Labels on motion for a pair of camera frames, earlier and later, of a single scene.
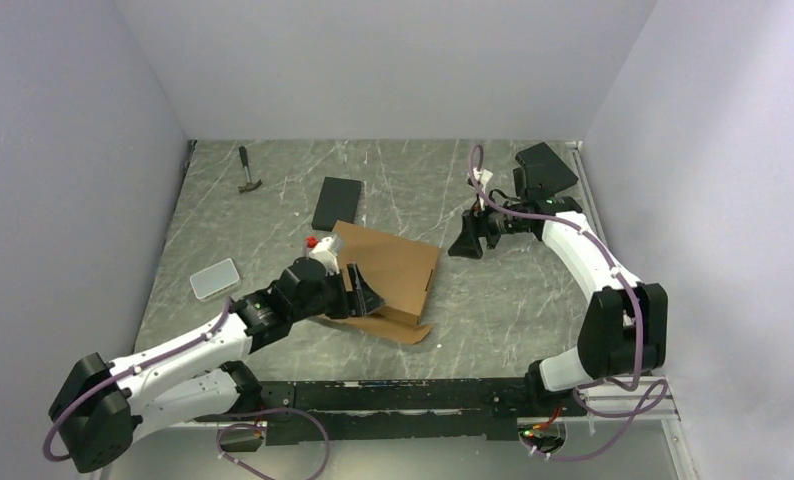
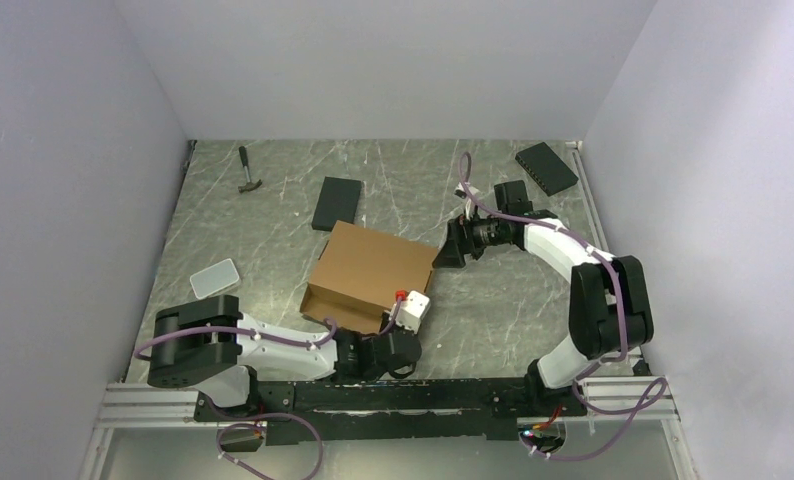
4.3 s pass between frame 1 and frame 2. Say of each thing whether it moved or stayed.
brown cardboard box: stayed
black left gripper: moved
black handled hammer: stayed
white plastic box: stayed
